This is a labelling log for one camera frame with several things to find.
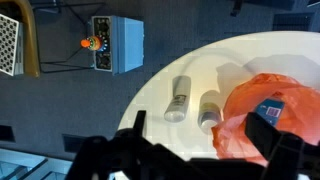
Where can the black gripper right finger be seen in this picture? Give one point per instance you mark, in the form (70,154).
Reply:
(266,140)

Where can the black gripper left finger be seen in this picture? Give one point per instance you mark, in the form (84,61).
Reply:
(140,121)

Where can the orange plastic bag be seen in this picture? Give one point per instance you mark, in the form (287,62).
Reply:
(243,100)

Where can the blue grey control box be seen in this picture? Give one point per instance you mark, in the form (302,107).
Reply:
(128,43)

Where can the short white bottle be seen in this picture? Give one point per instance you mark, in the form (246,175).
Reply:
(209,115)

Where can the dark floor outlet cover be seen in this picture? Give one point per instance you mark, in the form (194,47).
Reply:
(6,133)
(74,142)

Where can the wooden chair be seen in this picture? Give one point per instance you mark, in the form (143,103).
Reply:
(30,43)

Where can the white perforated board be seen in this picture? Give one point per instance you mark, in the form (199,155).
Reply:
(8,43)

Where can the black metal stand frame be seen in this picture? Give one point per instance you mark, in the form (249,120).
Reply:
(56,62)

